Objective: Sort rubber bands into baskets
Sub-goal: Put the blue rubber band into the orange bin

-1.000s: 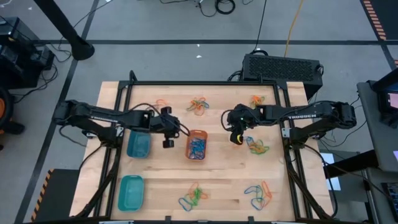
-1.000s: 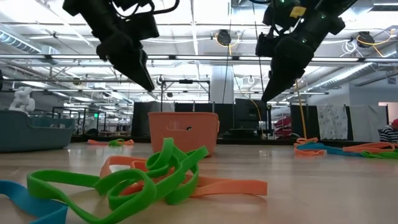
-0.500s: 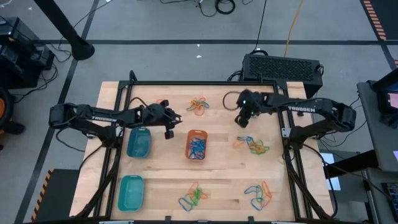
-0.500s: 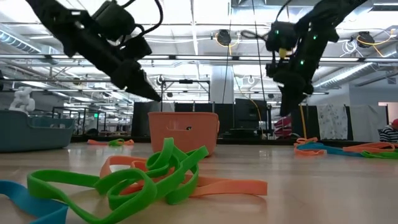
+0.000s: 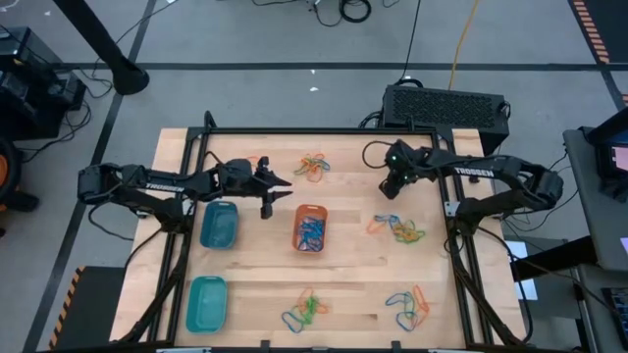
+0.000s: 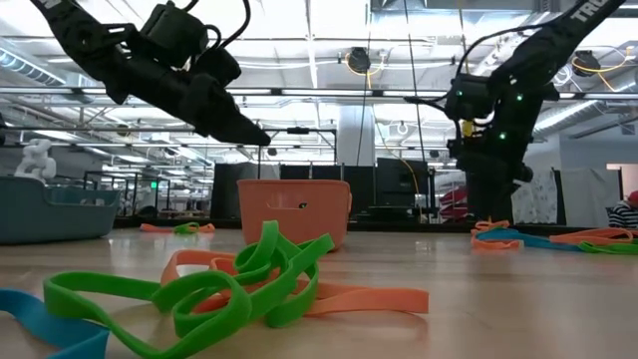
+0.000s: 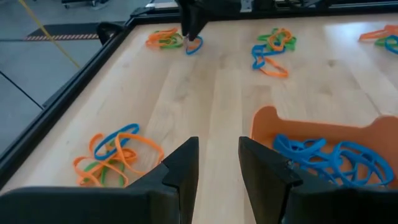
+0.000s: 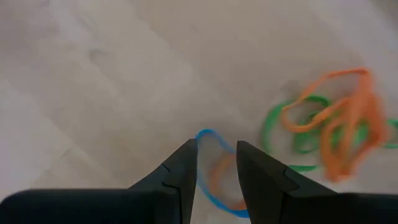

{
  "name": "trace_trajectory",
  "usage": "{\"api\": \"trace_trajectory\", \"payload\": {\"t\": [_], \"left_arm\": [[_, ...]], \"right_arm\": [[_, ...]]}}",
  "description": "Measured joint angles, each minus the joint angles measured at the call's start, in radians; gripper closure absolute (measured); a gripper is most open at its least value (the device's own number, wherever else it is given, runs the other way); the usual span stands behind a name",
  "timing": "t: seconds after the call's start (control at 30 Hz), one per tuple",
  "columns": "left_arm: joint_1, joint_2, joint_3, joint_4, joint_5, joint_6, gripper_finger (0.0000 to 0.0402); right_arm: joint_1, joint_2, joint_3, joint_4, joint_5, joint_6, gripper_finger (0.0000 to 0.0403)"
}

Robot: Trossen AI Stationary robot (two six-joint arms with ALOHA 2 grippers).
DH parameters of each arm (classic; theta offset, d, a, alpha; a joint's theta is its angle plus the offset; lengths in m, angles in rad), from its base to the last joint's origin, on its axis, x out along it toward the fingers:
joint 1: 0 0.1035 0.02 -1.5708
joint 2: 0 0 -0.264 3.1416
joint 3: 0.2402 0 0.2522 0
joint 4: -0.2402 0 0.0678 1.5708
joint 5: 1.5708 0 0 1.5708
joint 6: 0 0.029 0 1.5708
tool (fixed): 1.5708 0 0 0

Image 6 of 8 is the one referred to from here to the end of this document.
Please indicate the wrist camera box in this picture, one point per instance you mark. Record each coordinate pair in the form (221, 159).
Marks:
(219, 65)
(463, 149)

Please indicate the rubber bands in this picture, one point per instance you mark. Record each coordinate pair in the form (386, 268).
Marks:
(608, 248)
(501, 224)

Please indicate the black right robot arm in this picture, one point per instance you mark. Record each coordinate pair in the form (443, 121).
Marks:
(538, 50)

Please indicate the person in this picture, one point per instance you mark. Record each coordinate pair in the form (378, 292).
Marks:
(623, 217)

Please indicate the yellow label tag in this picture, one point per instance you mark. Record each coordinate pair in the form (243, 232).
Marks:
(467, 128)

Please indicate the black partition panel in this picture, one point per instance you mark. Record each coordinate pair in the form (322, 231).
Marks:
(361, 192)
(224, 194)

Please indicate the rubber bands top right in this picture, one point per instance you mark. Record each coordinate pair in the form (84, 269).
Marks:
(501, 224)

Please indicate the orange plastic basket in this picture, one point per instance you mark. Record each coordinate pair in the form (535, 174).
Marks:
(294, 219)

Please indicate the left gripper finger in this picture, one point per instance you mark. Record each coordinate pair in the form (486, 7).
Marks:
(244, 133)

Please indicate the thin black rig frame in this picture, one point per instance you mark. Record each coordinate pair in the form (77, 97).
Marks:
(297, 130)

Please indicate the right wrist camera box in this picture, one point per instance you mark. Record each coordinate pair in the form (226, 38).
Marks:
(463, 149)

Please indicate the blue rubber band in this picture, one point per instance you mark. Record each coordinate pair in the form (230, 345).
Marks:
(55, 331)

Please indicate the white robot figure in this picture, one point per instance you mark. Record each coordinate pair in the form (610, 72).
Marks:
(35, 159)

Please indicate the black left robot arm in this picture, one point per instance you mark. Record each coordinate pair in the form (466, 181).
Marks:
(95, 45)

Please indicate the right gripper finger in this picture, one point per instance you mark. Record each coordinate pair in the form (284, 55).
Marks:
(492, 202)

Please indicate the rubber bands right middle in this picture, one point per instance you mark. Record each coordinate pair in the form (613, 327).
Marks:
(608, 248)

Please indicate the plain white cloth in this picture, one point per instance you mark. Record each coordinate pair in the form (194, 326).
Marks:
(588, 199)

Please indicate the patterned white cloth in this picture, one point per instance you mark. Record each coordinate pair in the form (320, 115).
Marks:
(536, 199)

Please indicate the black monitor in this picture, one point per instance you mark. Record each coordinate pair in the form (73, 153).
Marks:
(399, 184)

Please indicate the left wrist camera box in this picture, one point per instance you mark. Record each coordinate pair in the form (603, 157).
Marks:
(219, 65)

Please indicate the dark teal plastic basket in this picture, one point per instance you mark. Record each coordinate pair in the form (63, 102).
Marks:
(40, 214)

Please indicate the pile of bands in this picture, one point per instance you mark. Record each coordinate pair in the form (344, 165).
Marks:
(498, 233)

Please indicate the red background object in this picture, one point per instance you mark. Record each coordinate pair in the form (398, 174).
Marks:
(453, 199)

